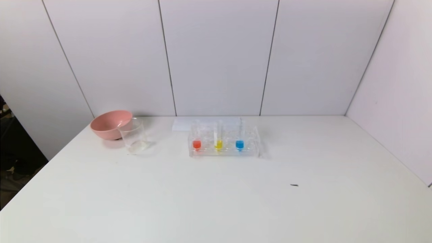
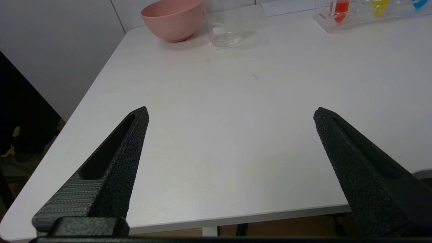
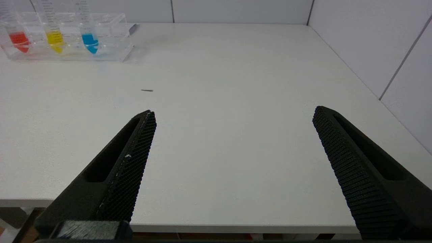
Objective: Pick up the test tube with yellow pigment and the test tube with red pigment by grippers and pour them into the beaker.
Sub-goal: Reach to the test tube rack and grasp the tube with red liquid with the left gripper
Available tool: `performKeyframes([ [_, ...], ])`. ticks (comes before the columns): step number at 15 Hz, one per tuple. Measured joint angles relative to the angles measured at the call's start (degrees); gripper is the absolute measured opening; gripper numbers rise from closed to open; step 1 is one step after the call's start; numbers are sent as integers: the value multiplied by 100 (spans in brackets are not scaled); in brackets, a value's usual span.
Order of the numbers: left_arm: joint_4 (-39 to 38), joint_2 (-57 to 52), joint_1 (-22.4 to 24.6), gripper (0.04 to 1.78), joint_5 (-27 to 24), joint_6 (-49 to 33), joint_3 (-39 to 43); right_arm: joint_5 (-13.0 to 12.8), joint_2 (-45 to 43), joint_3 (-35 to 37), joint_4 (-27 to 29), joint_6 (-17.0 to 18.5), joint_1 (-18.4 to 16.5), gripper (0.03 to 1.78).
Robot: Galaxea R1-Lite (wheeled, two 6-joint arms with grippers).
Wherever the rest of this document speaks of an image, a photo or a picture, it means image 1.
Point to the clear acrylic test tube rack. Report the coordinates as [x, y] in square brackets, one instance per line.
[251, 146]

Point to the clear glass beaker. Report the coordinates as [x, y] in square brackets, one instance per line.
[135, 140]

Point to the test tube with red pigment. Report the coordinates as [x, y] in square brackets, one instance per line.
[196, 144]

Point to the white paper sheet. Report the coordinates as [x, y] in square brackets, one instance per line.
[182, 124]

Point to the test tube with yellow pigment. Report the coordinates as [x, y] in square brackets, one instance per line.
[218, 144]

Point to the test tube with blue pigment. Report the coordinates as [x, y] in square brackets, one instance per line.
[239, 144]

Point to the pink plastic bowl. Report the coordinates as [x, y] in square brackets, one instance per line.
[108, 126]

